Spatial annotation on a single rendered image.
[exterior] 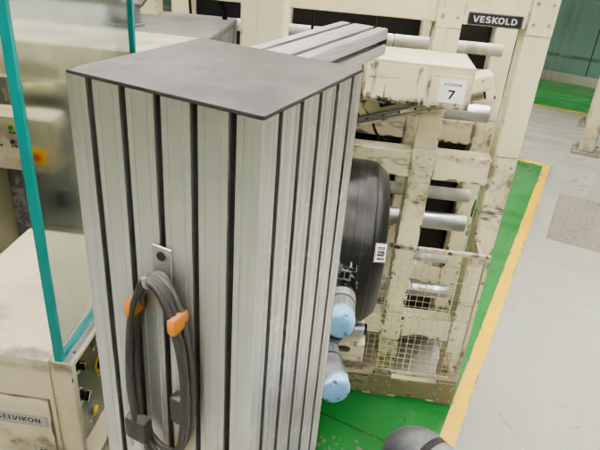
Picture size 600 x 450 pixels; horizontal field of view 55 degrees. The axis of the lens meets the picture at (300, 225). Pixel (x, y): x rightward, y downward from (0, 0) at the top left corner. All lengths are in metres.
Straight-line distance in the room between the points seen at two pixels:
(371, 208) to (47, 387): 1.02
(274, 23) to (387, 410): 2.06
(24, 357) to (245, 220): 0.96
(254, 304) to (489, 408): 2.74
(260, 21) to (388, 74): 0.51
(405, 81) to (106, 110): 1.50
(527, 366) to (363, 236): 2.06
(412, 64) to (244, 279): 1.51
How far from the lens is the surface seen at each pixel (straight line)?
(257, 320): 0.65
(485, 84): 2.22
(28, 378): 1.51
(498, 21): 2.36
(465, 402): 3.29
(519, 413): 3.34
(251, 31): 1.78
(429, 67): 2.04
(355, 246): 1.78
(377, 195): 1.84
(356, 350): 2.12
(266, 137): 0.55
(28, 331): 1.54
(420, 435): 1.16
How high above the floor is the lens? 2.19
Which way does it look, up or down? 28 degrees down
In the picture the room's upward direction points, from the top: 5 degrees clockwise
